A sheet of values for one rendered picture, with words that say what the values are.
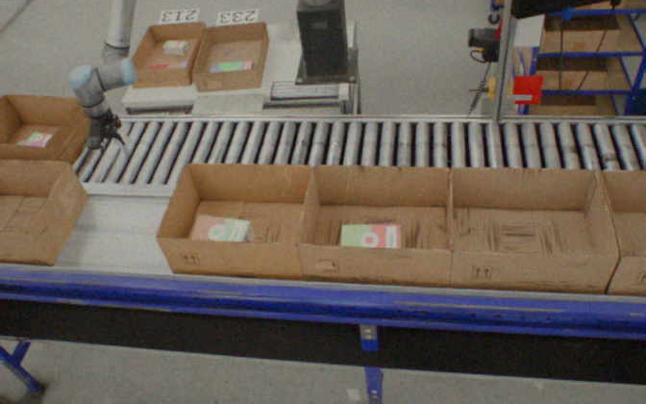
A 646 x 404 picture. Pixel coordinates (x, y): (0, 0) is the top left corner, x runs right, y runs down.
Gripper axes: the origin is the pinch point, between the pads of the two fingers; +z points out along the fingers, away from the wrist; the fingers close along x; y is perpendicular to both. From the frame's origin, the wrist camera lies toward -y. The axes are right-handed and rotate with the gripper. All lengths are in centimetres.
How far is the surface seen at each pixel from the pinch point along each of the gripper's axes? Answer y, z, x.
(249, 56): 71, 4, -37
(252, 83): 47, 2, -44
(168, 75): 49.0, -1.1, -5.9
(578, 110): 75, 39, -187
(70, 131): 6.1, -6.3, 19.1
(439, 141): 15, 5, -122
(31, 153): -8.1, -7.8, 28.3
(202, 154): 6.5, 5.6, -32.2
